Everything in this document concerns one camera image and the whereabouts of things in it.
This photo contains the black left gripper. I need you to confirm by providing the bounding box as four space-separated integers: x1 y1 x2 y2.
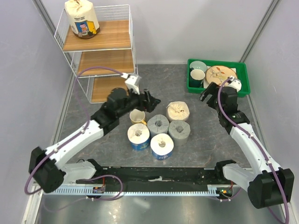
118 87 161 119

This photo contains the grey paper roll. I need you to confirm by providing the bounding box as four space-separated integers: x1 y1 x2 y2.
147 114 170 138
168 120 191 146

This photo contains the beige paper roll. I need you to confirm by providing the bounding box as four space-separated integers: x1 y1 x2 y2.
166 101 190 122
64 0 100 39

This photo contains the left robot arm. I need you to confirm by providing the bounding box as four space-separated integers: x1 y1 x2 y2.
28 88 161 193

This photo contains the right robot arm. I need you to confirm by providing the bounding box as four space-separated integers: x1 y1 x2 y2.
200 80 294 209

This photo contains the white square plate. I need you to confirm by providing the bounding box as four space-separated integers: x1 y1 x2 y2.
203 66 240 91

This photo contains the yellow ceramic mug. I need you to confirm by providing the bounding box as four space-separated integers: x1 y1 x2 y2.
129 109 147 125

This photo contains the orange floral plate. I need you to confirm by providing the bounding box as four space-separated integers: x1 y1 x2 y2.
206 65 238 90

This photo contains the dark green white cup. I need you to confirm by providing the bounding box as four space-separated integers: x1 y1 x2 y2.
189 69 206 88

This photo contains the white blue paper roll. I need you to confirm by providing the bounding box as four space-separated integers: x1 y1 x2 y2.
127 123 150 151
150 133 174 161

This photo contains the light green bowl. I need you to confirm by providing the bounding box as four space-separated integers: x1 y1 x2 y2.
189 61 207 72

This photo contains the green plastic tray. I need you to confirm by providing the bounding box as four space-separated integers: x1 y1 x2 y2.
186 59 250 98

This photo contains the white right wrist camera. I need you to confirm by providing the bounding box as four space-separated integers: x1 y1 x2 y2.
228 76 242 92

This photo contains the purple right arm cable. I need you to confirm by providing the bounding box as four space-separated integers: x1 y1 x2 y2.
217 78 290 224

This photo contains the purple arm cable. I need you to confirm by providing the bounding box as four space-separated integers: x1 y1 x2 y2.
24 66 124 196
217 78 290 224

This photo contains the white wire three-tier shelf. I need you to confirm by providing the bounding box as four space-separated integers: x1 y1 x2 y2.
54 5 138 104

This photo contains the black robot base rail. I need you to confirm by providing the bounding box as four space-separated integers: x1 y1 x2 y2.
76 166 243 193

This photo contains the grey slotted cable duct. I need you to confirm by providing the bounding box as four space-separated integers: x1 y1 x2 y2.
49 184 219 196

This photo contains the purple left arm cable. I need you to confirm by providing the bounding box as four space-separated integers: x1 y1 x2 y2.
24 66 124 196

